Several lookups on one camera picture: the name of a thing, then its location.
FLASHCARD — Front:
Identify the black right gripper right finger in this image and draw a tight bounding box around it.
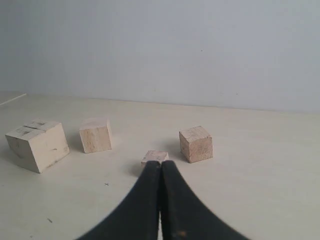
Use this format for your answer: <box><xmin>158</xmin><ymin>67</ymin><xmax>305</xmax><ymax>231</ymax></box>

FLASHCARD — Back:
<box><xmin>160</xmin><ymin>160</ymin><xmax>247</xmax><ymax>240</ymax></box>

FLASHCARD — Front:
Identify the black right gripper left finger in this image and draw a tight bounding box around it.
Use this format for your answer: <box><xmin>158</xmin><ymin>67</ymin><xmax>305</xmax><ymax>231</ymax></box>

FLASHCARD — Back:
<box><xmin>79</xmin><ymin>161</ymin><xmax>161</xmax><ymax>240</ymax></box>

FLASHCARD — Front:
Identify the smallest wooden cube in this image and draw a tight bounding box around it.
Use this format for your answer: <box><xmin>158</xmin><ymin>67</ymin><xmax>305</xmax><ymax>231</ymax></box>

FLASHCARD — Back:
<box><xmin>141</xmin><ymin>150</ymin><xmax>169</xmax><ymax>168</ymax></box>

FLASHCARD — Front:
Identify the medium small wooden cube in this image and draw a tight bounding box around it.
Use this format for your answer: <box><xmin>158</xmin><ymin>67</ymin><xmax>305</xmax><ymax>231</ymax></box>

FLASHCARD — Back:
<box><xmin>179</xmin><ymin>126</ymin><xmax>213</xmax><ymax>163</ymax></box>

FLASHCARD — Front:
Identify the second largest wooden cube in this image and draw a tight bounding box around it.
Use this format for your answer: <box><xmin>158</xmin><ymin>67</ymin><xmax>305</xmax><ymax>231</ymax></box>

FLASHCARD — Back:
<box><xmin>79</xmin><ymin>117</ymin><xmax>112</xmax><ymax>154</ymax></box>

